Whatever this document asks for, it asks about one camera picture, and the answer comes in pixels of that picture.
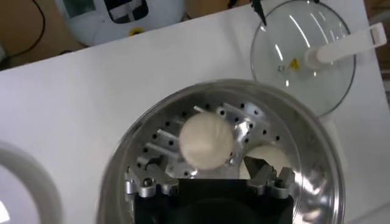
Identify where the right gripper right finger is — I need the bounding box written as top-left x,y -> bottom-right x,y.
243,155 -> 296,198

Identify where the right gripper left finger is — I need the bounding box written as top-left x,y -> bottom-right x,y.
123,155 -> 180,211

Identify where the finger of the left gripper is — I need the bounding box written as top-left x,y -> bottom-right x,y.
250,0 -> 268,27

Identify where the white steamed baozi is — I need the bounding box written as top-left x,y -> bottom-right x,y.
179,111 -> 235,170
239,143 -> 292,180

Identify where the white robot base body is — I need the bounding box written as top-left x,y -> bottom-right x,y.
54,0 -> 186,47

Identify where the stainless steel steamer basket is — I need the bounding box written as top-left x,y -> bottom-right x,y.
97,78 -> 347,224

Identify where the white round plate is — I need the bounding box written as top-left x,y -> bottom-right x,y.
0,141 -> 63,224

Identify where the glass lid with white handle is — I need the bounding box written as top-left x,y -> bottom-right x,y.
250,0 -> 388,118

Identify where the thin black cable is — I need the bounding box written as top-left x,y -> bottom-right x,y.
0,0 -> 46,63

